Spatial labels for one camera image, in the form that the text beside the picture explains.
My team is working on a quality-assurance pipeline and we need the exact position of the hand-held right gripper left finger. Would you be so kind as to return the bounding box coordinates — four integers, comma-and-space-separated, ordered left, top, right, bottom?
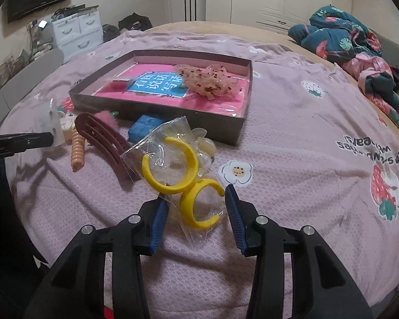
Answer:
22, 196, 170, 319

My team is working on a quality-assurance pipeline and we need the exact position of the pink fluffy hair clip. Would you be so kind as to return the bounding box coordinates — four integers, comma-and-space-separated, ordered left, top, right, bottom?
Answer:
91, 112, 120, 124

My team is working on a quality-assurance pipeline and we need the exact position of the pile of clothes on floor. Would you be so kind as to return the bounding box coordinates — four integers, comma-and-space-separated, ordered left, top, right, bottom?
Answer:
118, 12, 153, 32

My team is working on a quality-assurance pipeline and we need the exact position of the clear plastic bag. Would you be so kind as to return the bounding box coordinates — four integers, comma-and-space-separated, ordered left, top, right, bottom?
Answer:
120, 116, 233, 253

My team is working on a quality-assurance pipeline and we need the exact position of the pink book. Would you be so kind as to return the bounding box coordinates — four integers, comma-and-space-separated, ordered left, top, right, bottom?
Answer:
91, 61, 250, 118

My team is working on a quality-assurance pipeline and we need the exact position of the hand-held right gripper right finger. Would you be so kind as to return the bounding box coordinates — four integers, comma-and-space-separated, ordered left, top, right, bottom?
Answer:
224, 183, 375, 319

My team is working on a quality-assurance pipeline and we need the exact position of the white earring card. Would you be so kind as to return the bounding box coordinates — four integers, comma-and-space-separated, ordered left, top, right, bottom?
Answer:
55, 111, 77, 146

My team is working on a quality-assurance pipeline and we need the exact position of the pink printed blanket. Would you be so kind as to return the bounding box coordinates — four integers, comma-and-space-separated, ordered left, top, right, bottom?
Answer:
0, 28, 399, 319

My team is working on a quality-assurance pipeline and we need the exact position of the orange spiral hair tie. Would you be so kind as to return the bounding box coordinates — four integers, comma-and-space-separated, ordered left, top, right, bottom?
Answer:
70, 129, 86, 171

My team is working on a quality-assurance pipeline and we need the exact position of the grey headboard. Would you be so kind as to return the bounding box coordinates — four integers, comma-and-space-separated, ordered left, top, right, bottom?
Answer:
371, 30, 399, 110

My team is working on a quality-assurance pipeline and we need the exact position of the white drawer unit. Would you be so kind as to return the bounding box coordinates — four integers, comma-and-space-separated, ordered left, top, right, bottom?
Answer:
51, 5, 104, 56

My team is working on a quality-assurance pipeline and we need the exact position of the dark red hair claw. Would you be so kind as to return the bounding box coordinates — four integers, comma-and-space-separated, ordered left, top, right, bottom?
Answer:
75, 113, 142, 183

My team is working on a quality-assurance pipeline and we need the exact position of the grey cardboard box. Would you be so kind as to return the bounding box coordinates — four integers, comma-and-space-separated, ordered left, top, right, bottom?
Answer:
68, 49, 254, 147

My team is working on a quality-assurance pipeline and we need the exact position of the clear card packet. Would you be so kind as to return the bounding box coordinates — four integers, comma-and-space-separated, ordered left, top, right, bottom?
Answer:
35, 101, 60, 140

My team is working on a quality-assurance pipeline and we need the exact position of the pink floral clothing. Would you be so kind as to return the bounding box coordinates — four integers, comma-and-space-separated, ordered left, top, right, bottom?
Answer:
341, 55, 399, 137

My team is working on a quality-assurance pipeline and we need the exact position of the cream hair claw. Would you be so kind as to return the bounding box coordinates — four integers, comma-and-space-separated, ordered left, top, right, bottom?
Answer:
189, 128, 218, 177

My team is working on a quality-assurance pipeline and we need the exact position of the small blue box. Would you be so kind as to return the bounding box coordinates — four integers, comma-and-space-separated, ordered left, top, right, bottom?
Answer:
128, 115, 168, 143

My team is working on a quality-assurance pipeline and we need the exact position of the crumpled floral blanket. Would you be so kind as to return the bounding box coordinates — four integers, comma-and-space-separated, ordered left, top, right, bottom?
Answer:
143, 21, 399, 137

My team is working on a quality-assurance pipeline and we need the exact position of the teal floral quilt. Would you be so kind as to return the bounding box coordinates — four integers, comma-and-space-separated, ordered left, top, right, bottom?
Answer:
289, 5, 384, 64

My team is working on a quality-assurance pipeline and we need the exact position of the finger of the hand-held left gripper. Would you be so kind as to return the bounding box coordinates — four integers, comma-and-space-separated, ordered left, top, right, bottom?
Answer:
0, 132, 55, 161

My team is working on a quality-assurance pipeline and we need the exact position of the yellow hoop earring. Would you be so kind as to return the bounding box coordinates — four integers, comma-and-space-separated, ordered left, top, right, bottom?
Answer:
180, 179, 226, 230
142, 136, 199, 195

